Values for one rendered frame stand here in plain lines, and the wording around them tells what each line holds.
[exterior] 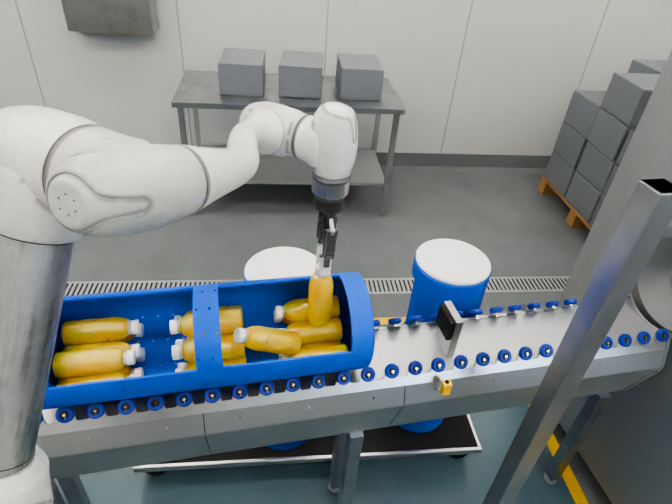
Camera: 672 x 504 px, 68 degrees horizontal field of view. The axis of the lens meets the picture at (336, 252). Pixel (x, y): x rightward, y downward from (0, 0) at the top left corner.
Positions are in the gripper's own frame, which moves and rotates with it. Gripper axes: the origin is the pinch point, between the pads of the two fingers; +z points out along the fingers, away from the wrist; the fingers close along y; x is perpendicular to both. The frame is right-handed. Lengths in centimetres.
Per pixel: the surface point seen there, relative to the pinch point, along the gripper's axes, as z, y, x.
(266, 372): 25.6, -13.8, 16.3
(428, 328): 40, 9, -41
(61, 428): 42, -12, 70
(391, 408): 49, -14, -22
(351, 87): 34, 238, -69
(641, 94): 14, 175, -250
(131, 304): 22, 13, 52
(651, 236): -28, -35, -58
